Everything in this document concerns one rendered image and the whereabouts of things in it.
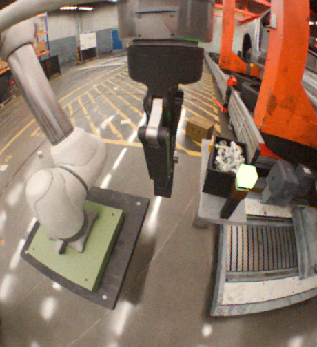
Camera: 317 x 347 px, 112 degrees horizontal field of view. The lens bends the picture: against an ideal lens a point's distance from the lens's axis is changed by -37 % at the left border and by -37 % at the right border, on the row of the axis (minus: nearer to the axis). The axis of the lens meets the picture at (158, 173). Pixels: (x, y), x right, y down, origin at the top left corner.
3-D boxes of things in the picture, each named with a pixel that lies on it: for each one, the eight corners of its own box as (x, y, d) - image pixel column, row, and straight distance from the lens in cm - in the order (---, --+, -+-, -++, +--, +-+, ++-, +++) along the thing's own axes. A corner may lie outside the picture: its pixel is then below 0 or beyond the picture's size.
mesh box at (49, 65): (47, 79, 780) (44, 59, 775) (32, 84, 881) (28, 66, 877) (60, 73, 839) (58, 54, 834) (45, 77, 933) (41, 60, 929)
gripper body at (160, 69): (141, 42, 23) (144, 104, 25) (109, 47, 15) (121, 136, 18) (202, 45, 22) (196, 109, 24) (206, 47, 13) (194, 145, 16)
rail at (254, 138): (258, 169, 125) (269, 145, 114) (247, 167, 122) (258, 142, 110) (221, 80, 345) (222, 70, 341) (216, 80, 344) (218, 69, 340)
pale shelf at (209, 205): (243, 226, 60) (247, 222, 58) (196, 221, 56) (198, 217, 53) (233, 149, 88) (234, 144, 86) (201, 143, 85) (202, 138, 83)
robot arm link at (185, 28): (96, -7, 16) (100, 51, 15) (220, -14, 14) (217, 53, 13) (134, 5, 24) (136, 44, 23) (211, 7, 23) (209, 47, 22)
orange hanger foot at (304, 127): (331, 156, 135) (351, 116, 130) (282, 138, 100) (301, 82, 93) (322, 142, 145) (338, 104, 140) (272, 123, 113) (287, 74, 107)
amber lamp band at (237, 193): (244, 200, 46) (250, 191, 43) (231, 198, 45) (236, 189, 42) (242, 188, 49) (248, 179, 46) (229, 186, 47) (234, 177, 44)
